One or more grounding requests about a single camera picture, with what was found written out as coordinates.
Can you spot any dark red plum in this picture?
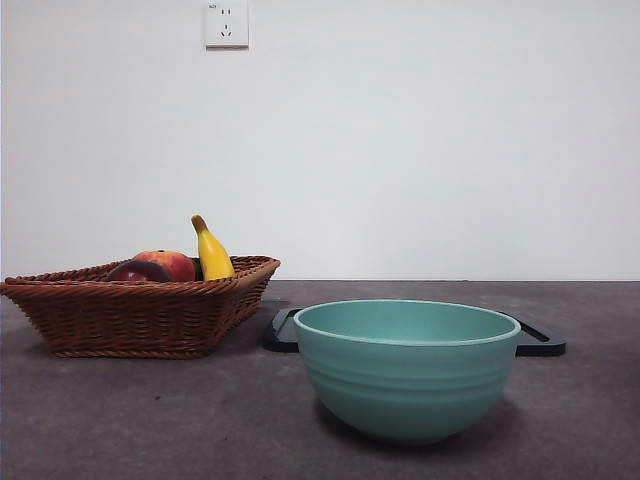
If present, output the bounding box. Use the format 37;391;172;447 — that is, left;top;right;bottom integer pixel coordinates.
107;258;170;283

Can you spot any yellow banana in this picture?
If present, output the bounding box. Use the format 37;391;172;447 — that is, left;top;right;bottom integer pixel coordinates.
190;214;236;281

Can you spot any red orange peach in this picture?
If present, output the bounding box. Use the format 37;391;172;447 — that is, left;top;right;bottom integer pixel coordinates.
132;248;197;283

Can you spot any black rectangular tray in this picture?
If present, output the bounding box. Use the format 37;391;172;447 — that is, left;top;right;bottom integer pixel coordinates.
261;306;569;357

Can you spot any white wall socket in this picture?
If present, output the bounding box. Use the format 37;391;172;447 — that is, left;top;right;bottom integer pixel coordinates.
205;1;250;50

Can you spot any brown wicker basket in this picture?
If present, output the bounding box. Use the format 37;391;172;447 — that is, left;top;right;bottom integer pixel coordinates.
0;255;282;360

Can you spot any teal ribbed bowl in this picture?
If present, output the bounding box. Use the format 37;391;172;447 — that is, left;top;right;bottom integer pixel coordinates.
292;298;522;446

